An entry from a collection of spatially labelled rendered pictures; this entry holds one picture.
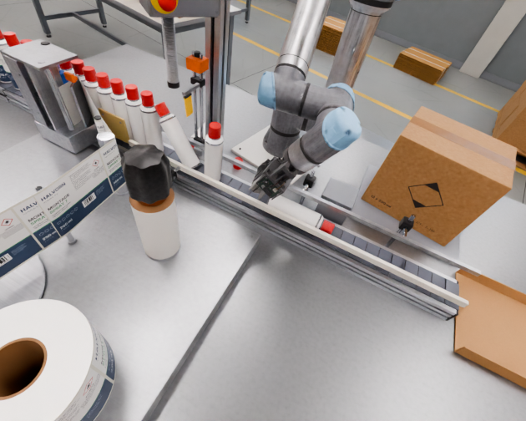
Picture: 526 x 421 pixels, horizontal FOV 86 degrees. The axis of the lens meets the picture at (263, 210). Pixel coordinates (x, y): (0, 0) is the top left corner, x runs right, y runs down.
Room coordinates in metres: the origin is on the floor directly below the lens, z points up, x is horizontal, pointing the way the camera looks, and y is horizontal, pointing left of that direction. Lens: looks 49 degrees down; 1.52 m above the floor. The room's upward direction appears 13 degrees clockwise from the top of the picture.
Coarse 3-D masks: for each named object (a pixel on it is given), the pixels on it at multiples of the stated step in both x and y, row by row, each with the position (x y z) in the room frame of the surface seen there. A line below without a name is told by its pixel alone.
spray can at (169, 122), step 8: (160, 104) 0.69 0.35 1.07; (160, 112) 0.69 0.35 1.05; (168, 112) 0.70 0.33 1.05; (160, 120) 0.68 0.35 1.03; (168, 120) 0.68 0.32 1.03; (176, 120) 0.69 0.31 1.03; (168, 128) 0.67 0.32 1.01; (176, 128) 0.68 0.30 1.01; (168, 136) 0.66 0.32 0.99; (176, 136) 0.66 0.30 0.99; (184, 136) 0.68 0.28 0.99; (176, 144) 0.65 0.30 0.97; (184, 144) 0.66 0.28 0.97; (176, 152) 0.65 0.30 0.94; (184, 152) 0.65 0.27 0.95; (192, 152) 0.67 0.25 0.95; (184, 160) 0.64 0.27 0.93; (192, 160) 0.65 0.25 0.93; (192, 168) 0.64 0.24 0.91
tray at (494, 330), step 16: (464, 272) 0.53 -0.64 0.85; (464, 288) 0.49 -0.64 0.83; (480, 288) 0.50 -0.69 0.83; (496, 288) 0.51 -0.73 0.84; (512, 288) 0.50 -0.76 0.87; (480, 304) 0.44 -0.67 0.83; (496, 304) 0.46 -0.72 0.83; (512, 304) 0.47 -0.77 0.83; (464, 320) 0.38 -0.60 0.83; (480, 320) 0.39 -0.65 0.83; (496, 320) 0.41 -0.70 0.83; (512, 320) 0.42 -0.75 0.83; (464, 336) 0.34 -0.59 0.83; (480, 336) 0.35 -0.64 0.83; (496, 336) 0.36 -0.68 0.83; (512, 336) 0.37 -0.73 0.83; (464, 352) 0.29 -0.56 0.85; (480, 352) 0.31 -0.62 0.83; (496, 352) 0.32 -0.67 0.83; (512, 352) 0.33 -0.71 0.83; (496, 368) 0.27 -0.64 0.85; (512, 368) 0.28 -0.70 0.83
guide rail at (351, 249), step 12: (132, 144) 0.68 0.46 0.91; (180, 168) 0.63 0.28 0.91; (204, 180) 0.60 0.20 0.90; (216, 180) 0.60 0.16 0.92; (228, 192) 0.58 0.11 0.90; (240, 192) 0.58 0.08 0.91; (252, 204) 0.56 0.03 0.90; (264, 204) 0.55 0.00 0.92; (276, 216) 0.53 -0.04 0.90; (288, 216) 0.53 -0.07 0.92; (300, 228) 0.51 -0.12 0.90; (312, 228) 0.51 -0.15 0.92; (324, 240) 0.49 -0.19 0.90; (336, 240) 0.49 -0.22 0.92; (360, 252) 0.46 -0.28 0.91; (384, 264) 0.44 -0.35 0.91; (408, 276) 0.43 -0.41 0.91; (432, 288) 0.41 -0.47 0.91; (456, 300) 0.39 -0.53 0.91
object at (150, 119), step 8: (144, 96) 0.69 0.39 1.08; (152, 96) 0.71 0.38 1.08; (144, 104) 0.69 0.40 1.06; (152, 104) 0.70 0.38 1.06; (144, 112) 0.68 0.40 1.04; (152, 112) 0.69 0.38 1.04; (144, 120) 0.68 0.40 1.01; (152, 120) 0.69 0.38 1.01; (144, 128) 0.68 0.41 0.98; (152, 128) 0.68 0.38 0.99; (160, 128) 0.71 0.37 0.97; (152, 136) 0.68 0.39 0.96; (160, 136) 0.70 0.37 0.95; (152, 144) 0.68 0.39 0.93; (160, 144) 0.70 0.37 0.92
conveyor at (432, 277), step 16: (128, 144) 0.71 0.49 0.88; (176, 160) 0.68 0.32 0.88; (192, 176) 0.63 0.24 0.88; (224, 176) 0.66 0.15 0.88; (224, 192) 0.59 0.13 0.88; (256, 208) 0.56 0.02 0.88; (288, 224) 0.54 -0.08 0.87; (320, 240) 0.50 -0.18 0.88; (352, 240) 0.53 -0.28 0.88; (352, 256) 0.47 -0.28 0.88; (384, 256) 0.50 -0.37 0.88; (384, 272) 0.44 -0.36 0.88; (416, 272) 0.47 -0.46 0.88; (432, 272) 0.48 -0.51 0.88; (416, 288) 0.42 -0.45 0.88; (448, 288) 0.44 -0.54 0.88; (448, 304) 0.39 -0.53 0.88
